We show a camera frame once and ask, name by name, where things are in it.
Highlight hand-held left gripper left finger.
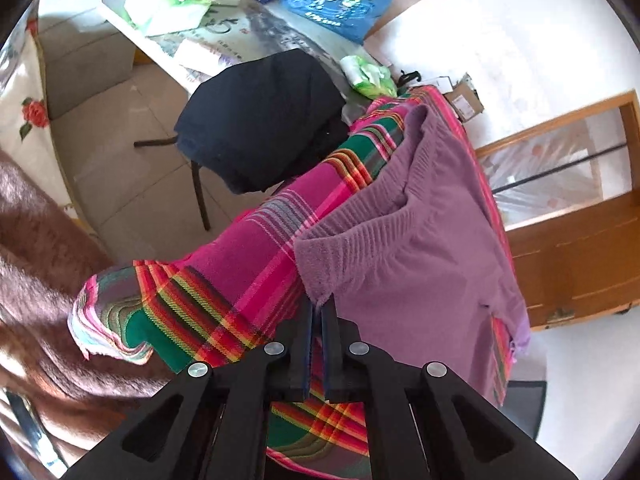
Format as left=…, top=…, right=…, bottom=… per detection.
left=60, top=300, right=315, bottom=480

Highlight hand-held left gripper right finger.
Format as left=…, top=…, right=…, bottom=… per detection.
left=321, top=300, right=578, bottom=480

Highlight purple pants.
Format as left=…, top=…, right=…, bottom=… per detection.
left=292, top=102, right=531, bottom=356

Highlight pink plaid blanket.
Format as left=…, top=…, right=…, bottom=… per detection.
left=67, top=85, right=518, bottom=480

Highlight dark cloth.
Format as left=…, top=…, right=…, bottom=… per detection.
left=174, top=49, right=351, bottom=196

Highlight person's brown fleece clothing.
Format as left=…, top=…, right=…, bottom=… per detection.
left=0, top=147, right=176, bottom=466

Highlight wooden door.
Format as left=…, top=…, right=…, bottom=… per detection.
left=505, top=192, right=640, bottom=331

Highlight printed plastic door curtain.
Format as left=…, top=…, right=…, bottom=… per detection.
left=480, top=110, right=628, bottom=231

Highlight cardboard box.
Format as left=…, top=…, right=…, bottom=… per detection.
left=442, top=75, right=486, bottom=123

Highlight grey printed table mat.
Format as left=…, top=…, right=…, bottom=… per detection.
left=100, top=0, right=401, bottom=121

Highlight blue printed tote bag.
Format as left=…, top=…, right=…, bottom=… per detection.
left=277, top=0, right=403, bottom=45

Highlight rose print cloth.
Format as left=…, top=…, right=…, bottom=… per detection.
left=0, top=25, right=76, bottom=221

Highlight dark chair frame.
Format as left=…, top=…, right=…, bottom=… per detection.
left=134, top=135, right=211, bottom=231

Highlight wooden door frame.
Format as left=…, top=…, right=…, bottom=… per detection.
left=475, top=90, right=640, bottom=231

